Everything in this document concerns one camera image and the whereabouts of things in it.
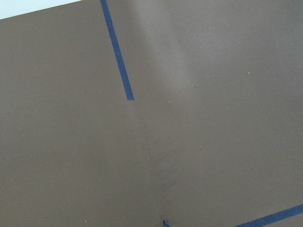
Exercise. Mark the brown cardboard table cover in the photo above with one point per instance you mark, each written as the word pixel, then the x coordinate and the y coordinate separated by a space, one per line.
pixel 213 137

